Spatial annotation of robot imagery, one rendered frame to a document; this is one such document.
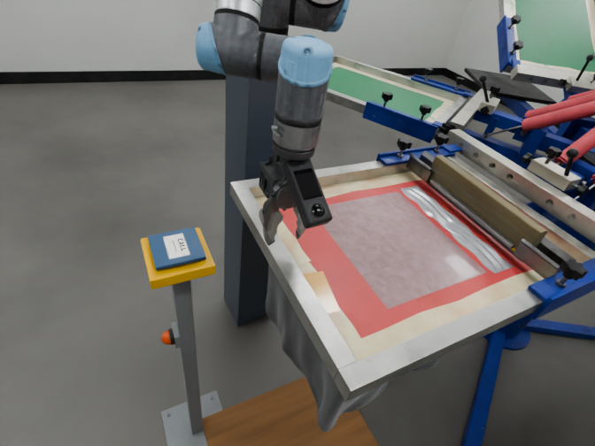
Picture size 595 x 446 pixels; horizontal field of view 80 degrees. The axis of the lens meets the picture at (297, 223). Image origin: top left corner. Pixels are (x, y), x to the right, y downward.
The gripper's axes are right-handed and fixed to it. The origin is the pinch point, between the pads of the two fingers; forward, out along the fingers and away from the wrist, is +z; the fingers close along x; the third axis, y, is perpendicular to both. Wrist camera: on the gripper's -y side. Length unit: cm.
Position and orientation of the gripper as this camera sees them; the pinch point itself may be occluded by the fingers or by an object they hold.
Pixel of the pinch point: (285, 239)
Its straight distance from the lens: 70.3
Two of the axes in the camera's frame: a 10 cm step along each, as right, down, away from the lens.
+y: -4.4, -6.2, 6.5
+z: -1.4, 7.6, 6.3
